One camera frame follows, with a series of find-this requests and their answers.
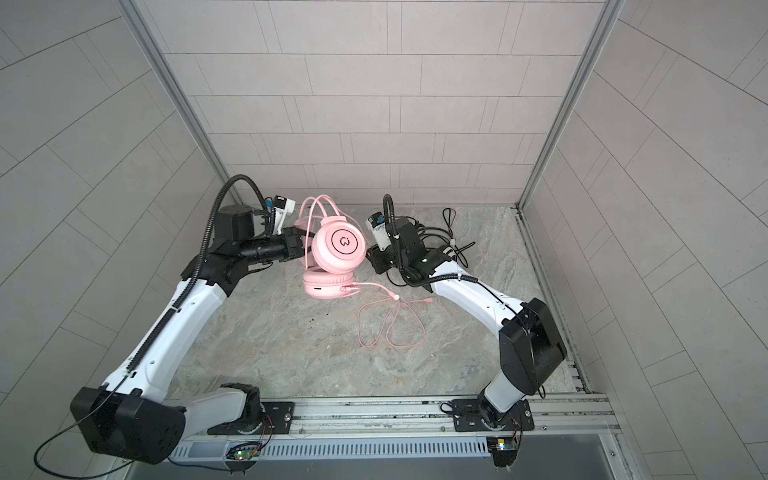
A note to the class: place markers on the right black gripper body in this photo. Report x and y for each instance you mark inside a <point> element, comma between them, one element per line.
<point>385,259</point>

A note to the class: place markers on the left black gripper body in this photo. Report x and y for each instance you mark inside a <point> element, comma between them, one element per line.
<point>262,250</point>

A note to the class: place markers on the pink cat-ear headphones with cable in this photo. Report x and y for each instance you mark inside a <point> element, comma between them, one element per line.
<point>334,247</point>

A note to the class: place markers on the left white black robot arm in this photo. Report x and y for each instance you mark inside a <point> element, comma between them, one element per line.
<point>128,416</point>

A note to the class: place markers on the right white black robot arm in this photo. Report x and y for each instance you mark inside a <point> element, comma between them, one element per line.
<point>530,345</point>

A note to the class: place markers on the left green circuit board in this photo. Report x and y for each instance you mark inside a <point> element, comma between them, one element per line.
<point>244,455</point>

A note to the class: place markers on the right circuit board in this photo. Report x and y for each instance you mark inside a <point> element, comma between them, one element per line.
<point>503,450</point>

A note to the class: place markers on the white ventilation grille strip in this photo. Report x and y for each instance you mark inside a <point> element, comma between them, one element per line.
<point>341,448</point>

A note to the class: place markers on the white black headphones with cable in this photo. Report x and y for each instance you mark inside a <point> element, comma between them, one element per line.
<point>434,238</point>

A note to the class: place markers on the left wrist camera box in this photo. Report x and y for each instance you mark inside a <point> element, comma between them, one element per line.
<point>279,208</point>

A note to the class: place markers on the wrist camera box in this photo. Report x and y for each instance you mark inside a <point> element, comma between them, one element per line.
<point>279,208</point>
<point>377,226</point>

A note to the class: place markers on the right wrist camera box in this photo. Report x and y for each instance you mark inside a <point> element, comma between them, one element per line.
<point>377,226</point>

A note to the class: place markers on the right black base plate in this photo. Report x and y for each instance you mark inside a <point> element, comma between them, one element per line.
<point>469,415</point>

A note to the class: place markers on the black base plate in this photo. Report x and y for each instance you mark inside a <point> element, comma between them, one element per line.
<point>275,417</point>
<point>469,415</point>

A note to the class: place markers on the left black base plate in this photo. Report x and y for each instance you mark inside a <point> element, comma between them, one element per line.
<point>275,417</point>

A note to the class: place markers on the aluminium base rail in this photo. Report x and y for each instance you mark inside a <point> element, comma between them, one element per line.
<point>420,416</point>

